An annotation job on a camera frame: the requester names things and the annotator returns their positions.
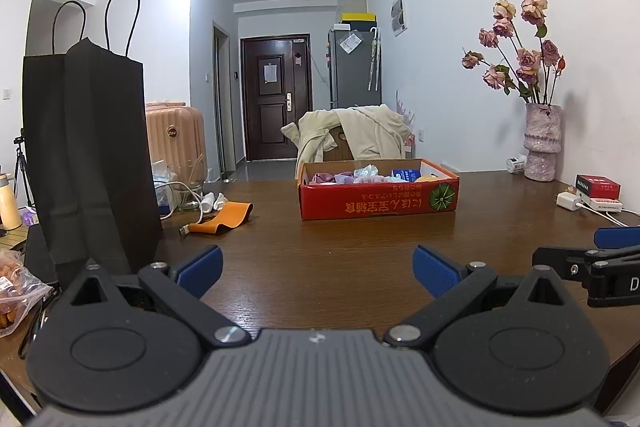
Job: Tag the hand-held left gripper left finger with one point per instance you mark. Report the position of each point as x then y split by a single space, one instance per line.
202 269

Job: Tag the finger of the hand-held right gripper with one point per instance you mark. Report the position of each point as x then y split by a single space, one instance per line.
560 262
620 238

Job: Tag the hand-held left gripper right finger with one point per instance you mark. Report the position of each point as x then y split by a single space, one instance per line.
435 269

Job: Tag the red cardboard box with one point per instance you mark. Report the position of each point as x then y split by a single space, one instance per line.
375 204

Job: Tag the yellow plush toy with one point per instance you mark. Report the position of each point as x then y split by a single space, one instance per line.
427 177

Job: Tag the clear plastic puff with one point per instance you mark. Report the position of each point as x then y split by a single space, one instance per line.
366 171

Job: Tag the purple knitted cloth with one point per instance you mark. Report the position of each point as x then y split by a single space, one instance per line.
345 179

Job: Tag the mauve satin scrunchie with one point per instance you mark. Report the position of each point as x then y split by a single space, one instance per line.
322 178

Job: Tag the red small box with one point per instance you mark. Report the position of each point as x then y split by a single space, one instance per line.
597 186

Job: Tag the white charger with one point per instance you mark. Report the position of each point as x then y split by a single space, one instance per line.
569 201

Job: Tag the clear plastic bag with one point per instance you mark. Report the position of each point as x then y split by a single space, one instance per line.
160 192

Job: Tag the clear glass jar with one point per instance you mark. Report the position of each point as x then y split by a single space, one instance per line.
187 177

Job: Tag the blue white small packet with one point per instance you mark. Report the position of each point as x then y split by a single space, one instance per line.
405 175

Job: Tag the pink textured vase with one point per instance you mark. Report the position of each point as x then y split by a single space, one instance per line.
542 142

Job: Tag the pink suitcase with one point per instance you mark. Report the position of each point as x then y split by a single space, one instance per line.
175 132

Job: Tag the beige coat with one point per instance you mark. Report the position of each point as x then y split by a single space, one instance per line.
370 132

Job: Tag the brown wooden chair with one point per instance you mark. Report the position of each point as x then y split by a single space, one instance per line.
337 147

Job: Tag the dark brown door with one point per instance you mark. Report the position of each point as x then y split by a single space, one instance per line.
260 117

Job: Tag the grey door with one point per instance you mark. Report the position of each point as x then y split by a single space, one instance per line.
222 107

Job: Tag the black paper bag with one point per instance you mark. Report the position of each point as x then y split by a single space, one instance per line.
90 147

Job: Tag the snack bag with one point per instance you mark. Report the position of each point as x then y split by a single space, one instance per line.
15 287

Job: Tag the yellow thermos bottle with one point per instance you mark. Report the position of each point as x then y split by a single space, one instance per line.
10 207

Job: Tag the bunch of dried roses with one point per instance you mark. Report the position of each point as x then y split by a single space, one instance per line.
527 57

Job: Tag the white paper sheet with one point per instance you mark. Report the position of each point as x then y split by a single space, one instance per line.
270 73

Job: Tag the grey fridge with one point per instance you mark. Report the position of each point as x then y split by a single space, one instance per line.
350 77

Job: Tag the black tripod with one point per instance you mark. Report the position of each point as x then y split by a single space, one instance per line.
20 162

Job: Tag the white umbrella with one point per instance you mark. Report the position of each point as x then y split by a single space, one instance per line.
374 57

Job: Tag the clear packet on fridge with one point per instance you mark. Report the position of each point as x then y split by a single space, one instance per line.
350 43

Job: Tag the yellow box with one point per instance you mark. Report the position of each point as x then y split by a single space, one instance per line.
357 17

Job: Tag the wall poster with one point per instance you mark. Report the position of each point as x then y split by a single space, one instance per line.
397 14

